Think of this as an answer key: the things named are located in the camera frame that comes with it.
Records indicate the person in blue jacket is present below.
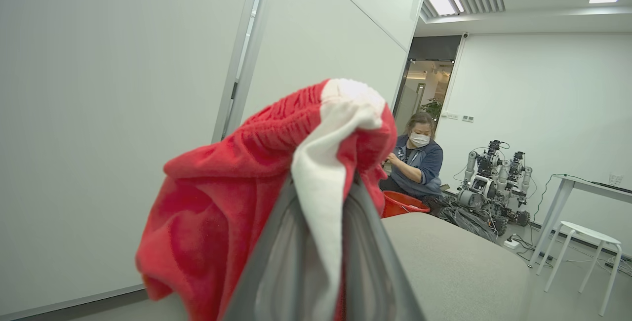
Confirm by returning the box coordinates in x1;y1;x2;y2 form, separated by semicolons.
379;112;444;201

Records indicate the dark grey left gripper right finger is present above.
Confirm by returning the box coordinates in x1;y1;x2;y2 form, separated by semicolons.
342;173;426;321

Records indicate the white round stool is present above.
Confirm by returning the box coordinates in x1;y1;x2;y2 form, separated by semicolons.
536;221;623;317

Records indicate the thin black power cable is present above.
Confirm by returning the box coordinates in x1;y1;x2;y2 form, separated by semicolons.
524;173;569;262

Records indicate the white partition panel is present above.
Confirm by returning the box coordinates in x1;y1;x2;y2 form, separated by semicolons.
0;0;263;320
225;0;434;139

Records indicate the white table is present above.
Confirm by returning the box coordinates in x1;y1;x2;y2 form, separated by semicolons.
527;173;632;268

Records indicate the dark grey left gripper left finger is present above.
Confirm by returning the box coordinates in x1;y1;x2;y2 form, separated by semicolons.
223;178;316;321

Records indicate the black bag pile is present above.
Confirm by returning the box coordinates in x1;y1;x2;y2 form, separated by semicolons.
425;195;500;243

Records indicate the red fleece garment white band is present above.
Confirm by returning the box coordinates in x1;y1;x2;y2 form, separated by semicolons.
136;78;398;321

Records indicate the green potted plant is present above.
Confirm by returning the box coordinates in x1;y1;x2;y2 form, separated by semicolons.
421;98;444;122

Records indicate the black laptop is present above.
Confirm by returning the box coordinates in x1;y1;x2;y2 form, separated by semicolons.
590;181;632;195

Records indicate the grey idle robot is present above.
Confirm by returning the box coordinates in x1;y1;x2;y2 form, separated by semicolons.
504;151;535;227
457;139;510;213

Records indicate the red plastic bucket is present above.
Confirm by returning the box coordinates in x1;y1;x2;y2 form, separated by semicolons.
382;191;431;219

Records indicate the grey fabric sofa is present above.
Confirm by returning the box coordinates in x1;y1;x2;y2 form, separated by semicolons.
380;212;538;321

